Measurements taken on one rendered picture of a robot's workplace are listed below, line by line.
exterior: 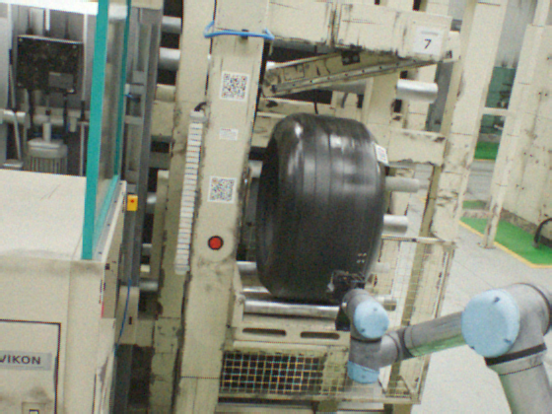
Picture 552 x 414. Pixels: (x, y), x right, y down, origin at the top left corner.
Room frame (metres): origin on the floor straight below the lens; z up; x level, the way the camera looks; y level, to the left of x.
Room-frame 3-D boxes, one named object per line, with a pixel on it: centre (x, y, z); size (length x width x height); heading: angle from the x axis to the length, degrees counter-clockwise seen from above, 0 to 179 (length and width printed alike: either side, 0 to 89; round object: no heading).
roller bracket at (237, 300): (1.92, 0.10, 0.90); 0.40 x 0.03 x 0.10; 11
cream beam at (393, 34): (2.27, -0.15, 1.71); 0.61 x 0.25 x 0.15; 101
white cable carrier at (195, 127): (1.84, 0.25, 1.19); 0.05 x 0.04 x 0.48; 11
